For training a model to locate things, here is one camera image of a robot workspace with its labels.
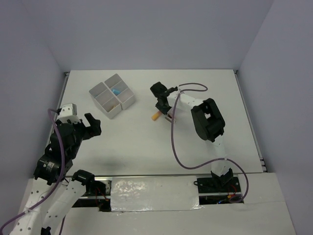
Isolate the blue highlighter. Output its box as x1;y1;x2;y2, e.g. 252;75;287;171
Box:
112;88;123;96

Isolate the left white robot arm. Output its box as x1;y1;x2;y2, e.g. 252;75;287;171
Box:
11;113;101;235

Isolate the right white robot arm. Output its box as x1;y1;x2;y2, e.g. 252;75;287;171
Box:
150;82;233;191

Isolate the orange pink highlighter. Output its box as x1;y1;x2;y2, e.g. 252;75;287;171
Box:
152;111;162;121

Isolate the left white divided container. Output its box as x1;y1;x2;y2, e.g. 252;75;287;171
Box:
89;82;122;119

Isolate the white divided container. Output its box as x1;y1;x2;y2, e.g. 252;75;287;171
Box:
104;73;135;110
89;82;122;119

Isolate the right white divided container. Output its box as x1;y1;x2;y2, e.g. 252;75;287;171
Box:
104;73;135;110

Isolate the silver foil cover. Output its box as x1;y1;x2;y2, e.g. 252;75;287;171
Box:
111;176;201;212

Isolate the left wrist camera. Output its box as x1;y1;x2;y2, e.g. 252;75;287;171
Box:
58;103;80;124

